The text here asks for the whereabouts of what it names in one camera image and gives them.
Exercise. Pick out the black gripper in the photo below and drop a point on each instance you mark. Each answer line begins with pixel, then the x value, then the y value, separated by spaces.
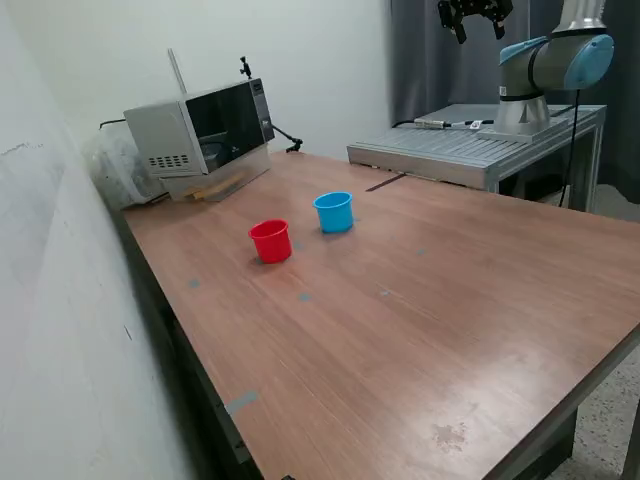
pixel 475 6

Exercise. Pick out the aluminium robot base table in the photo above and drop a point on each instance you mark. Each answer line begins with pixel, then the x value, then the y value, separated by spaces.
pixel 435 150

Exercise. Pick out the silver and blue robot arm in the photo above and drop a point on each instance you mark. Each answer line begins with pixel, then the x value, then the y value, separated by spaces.
pixel 550 55

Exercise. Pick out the blue plastic bin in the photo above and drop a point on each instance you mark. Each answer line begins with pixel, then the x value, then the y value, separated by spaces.
pixel 334 217

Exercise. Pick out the red plastic bin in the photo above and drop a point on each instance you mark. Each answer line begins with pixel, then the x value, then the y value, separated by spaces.
pixel 272 247

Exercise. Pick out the black tape strip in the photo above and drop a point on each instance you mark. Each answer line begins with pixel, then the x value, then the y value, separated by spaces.
pixel 385 182

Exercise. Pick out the thin white rod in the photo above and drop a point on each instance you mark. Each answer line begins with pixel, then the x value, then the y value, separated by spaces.
pixel 177 72

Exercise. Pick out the wooden sticks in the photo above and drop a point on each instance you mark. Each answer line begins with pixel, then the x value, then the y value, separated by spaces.
pixel 210 190

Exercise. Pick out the silver microwave oven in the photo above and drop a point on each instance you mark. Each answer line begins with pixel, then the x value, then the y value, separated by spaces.
pixel 165 135

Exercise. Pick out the clear plastic bag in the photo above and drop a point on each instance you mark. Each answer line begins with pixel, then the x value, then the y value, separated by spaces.
pixel 115 170

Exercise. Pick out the grey tape strip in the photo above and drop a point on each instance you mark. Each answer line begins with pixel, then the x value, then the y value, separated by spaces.
pixel 241 402

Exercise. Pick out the small black camera mount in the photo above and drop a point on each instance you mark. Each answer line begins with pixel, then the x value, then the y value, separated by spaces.
pixel 245 67

